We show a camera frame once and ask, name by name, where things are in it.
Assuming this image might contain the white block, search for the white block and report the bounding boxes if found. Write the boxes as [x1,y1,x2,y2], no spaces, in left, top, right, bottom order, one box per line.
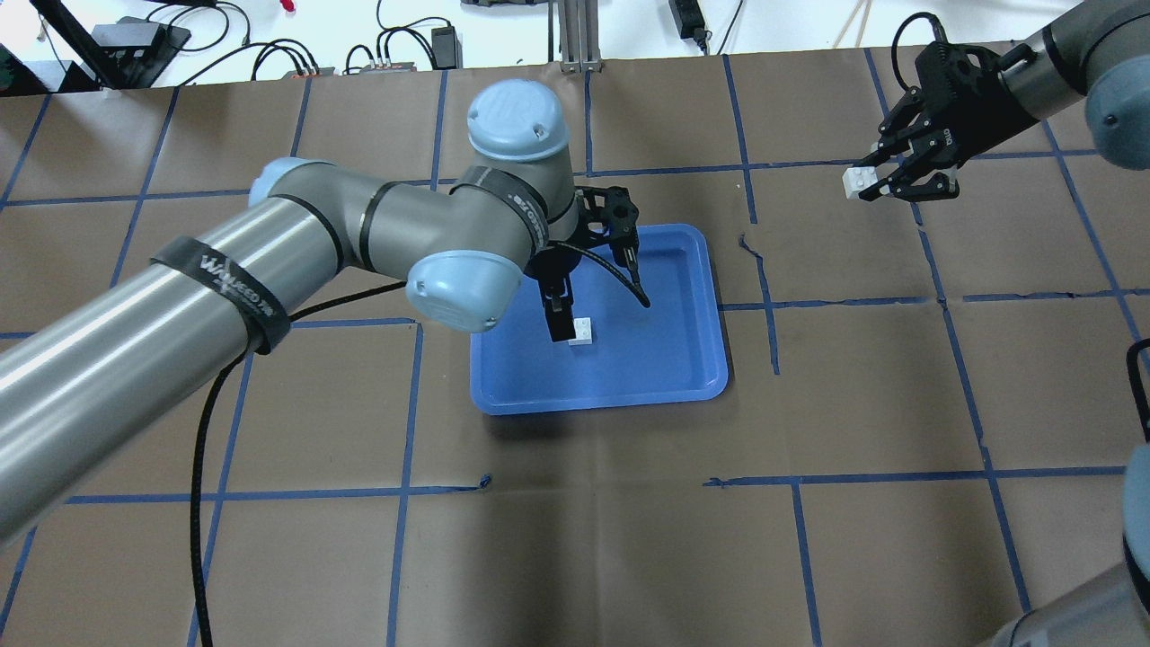
[842,165,880,199]
[567,318,593,347]

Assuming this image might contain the blue plastic tray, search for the blue plastic tray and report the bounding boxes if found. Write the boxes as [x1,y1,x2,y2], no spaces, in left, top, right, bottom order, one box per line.
[472,224,730,415]

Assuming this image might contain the black power adapter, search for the black power adapter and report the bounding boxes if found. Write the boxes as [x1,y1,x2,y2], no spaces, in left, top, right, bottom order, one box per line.
[431,26,463,70]

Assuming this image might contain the black usb hub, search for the black usb hub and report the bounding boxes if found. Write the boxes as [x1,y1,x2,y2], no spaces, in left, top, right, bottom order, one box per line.
[357,61,419,75]

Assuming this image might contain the aluminium frame post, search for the aluminium frame post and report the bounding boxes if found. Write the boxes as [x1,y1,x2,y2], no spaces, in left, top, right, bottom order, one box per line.
[557,0,603,75]

